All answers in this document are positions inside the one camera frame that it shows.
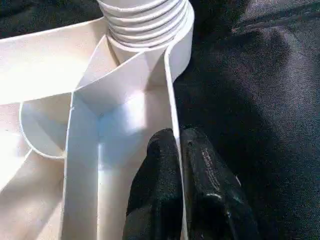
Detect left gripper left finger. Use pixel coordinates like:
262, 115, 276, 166
123, 128, 184, 240

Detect white plastic table top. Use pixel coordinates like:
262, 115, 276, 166
0, 5, 195, 240

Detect black plastic mat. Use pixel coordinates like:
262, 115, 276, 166
0, 0, 320, 240

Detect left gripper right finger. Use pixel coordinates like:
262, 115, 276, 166
179, 126, 261, 240

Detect white plastic table leg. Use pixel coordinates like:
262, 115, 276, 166
97, 0, 191, 49

